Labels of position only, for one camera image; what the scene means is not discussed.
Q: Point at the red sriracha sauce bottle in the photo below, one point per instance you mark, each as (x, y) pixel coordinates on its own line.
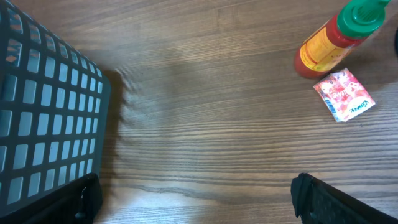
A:
(339, 36)

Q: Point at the grey plastic basket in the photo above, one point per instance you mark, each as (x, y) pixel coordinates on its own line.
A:
(54, 104)

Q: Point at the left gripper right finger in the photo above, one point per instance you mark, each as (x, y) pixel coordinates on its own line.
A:
(315, 201)

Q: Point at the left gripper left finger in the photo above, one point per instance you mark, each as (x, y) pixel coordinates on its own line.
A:
(77, 202)

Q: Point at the red white tissue pack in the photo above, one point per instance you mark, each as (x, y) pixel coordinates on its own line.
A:
(344, 95)

